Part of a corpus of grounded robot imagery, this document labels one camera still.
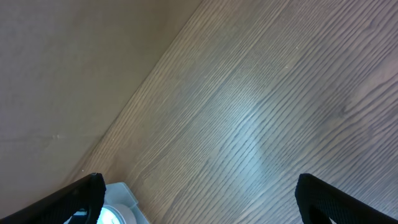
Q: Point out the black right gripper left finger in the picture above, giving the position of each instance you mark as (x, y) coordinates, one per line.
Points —
(79, 202)

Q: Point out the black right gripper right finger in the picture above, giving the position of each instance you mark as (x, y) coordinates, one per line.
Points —
(320, 202)

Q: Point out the clear plastic storage bin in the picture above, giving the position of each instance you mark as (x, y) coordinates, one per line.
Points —
(109, 194)

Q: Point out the light blue plastic bowl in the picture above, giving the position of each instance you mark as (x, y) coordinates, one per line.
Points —
(107, 216)

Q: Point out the grey plastic bowl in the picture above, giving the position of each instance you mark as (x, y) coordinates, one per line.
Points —
(121, 214)

